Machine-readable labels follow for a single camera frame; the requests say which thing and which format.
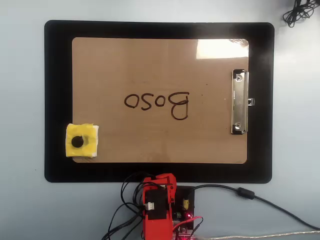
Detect black power cable with ferrite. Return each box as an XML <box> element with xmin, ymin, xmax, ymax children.
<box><xmin>193</xmin><ymin>183</ymin><xmax>320</xmax><ymax>231</ymax></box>

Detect black rectangular mat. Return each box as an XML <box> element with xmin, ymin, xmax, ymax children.
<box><xmin>44</xmin><ymin>19</ymin><xmax>275</xmax><ymax>184</ymax></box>

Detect red wire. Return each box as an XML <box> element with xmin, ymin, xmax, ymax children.
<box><xmin>171</xmin><ymin>215</ymin><xmax>204</xmax><ymax>236</ymax></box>

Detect black robot base with board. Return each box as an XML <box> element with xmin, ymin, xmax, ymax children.
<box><xmin>171</xmin><ymin>185</ymin><xmax>196</xmax><ymax>240</ymax></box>

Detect black servo cables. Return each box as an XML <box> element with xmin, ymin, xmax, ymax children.
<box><xmin>100</xmin><ymin>171</ymin><xmax>152</xmax><ymax>240</ymax></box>

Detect yellow sponge with black knob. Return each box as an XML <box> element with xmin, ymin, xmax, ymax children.
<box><xmin>65</xmin><ymin>122</ymin><xmax>100</xmax><ymax>159</ymax></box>

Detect tangled black cable bundle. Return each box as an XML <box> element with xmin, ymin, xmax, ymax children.
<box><xmin>282</xmin><ymin>0</ymin><xmax>320</xmax><ymax>28</ymax></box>

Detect brown clipboard board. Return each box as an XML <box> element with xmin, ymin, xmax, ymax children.
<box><xmin>71</xmin><ymin>36</ymin><xmax>250</xmax><ymax>165</ymax></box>

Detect silver braided USB cable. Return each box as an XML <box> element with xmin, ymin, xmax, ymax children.
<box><xmin>196</xmin><ymin>231</ymin><xmax>320</xmax><ymax>240</ymax></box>

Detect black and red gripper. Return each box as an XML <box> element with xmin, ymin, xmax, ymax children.
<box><xmin>142</xmin><ymin>172</ymin><xmax>179</xmax><ymax>221</ymax></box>

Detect metal clipboard clip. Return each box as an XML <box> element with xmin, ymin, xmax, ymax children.
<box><xmin>230</xmin><ymin>69</ymin><xmax>256</xmax><ymax>135</ymax></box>

